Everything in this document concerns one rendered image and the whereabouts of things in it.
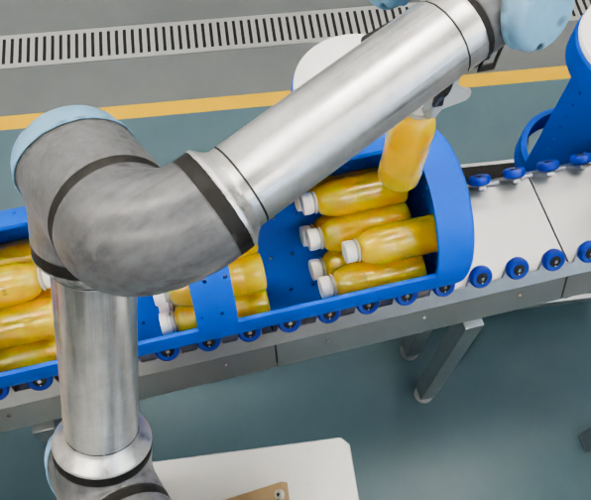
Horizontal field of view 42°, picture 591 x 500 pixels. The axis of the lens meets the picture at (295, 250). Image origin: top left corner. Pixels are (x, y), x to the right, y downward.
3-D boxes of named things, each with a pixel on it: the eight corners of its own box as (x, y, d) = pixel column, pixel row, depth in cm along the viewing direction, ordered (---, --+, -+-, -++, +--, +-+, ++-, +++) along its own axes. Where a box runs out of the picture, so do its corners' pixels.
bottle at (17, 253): (-39, 248, 125) (68, 227, 127) (-25, 260, 132) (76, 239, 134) (-33, 288, 123) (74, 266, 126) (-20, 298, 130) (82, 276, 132)
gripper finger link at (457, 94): (468, 126, 105) (481, 73, 98) (427, 134, 104) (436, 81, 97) (459, 110, 107) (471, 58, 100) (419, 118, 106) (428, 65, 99)
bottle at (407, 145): (403, 200, 120) (424, 132, 105) (368, 178, 121) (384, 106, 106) (427, 174, 122) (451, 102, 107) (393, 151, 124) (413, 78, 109)
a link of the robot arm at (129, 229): (68, 297, 54) (581, -75, 61) (24, 218, 61) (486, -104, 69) (145, 377, 62) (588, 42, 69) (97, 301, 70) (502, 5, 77)
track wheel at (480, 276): (494, 266, 144) (489, 261, 146) (471, 271, 143) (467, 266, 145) (494, 287, 146) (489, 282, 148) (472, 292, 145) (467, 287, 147)
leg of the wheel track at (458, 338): (435, 401, 233) (487, 326, 177) (416, 406, 232) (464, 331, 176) (428, 383, 236) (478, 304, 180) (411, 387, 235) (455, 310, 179)
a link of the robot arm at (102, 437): (79, 580, 90) (45, 173, 60) (42, 487, 100) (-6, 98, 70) (174, 540, 96) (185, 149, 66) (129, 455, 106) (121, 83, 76)
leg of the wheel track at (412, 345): (420, 358, 239) (466, 273, 183) (403, 362, 238) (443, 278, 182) (414, 341, 242) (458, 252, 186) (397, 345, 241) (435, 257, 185)
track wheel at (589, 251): (603, 241, 147) (597, 236, 149) (581, 246, 147) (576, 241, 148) (602, 261, 149) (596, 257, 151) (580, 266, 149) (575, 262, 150)
